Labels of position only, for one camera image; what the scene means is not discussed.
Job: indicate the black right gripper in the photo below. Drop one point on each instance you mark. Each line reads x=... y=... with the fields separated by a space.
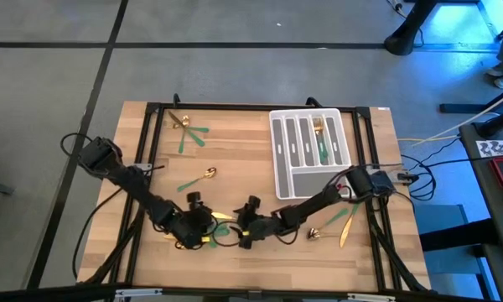
x=264 y=230

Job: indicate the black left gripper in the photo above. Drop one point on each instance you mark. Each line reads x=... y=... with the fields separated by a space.
x=186 y=226

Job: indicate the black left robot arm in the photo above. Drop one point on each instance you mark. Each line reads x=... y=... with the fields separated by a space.
x=138 y=189

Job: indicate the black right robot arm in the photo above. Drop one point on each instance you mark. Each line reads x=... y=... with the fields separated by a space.
x=314 y=205

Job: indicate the white cutlery tray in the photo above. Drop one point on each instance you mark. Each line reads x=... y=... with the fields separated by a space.
x=302 y=184

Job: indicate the black floor beam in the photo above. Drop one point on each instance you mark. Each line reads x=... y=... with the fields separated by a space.
x=457 y=237

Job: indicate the grey side table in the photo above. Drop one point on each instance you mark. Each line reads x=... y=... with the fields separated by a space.
x=482 y=184

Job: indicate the black furniture leg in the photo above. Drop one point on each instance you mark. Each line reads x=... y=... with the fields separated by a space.
x=465 y=108
x=499 y=121

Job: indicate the white number label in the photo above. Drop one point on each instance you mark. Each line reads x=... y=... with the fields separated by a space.
x=499 y=147

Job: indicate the silver bracket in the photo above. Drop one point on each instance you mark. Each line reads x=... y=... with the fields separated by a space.
x=138 y=293
x=371 y=297

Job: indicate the black metal table frame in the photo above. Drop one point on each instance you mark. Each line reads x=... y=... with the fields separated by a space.
x=234 y=107

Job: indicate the black stand post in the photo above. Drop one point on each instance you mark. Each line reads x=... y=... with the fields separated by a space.
x=408 y=38

